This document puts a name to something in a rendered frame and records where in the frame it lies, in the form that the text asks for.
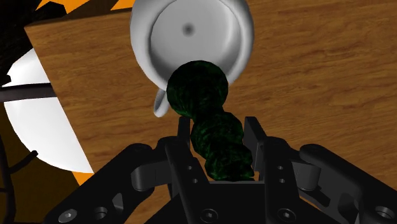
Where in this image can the white round chair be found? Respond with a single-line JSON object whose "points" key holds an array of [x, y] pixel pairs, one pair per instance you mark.
{"points": [[34, 118]]}

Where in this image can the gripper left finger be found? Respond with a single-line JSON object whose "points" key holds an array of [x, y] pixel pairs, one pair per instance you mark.
{"points": [[183, 167]]}

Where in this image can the dark green lumpy object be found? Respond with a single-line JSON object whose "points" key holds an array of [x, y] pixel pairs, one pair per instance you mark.
{"points": [[201, 93]]}

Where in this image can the white cup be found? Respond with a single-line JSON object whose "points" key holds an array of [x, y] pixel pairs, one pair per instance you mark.
{"points": [[192, 34]]}

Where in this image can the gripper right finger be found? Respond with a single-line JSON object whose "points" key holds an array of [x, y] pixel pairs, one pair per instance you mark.
{"points": [[279, 167]]}

